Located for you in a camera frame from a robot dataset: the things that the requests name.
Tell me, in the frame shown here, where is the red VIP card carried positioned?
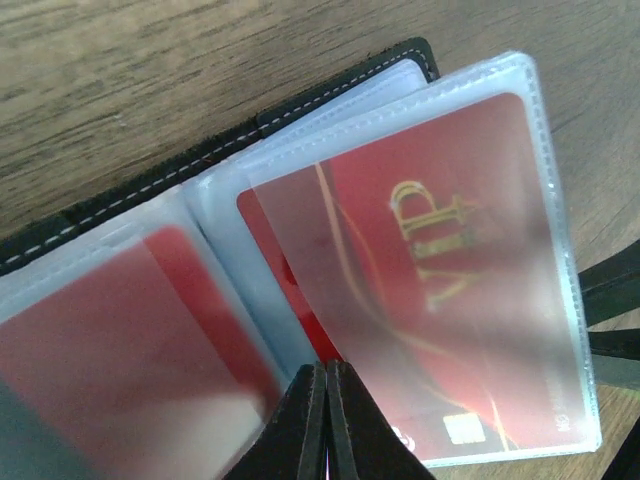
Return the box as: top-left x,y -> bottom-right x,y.
1,226 -> 280,479

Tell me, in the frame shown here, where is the red VIP card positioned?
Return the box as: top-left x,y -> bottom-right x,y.
236,93 -> 599,463

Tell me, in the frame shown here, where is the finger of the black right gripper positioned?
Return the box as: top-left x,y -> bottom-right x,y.
577,257 -> 640,396

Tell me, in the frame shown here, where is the black card holder wallet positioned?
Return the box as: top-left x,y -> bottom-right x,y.
1,38 -> 602,479

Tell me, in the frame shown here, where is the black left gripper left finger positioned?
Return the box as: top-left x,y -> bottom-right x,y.
225,363 -> 327,480

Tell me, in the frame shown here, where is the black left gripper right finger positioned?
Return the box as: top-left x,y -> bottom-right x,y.
327,360 -> 434,480

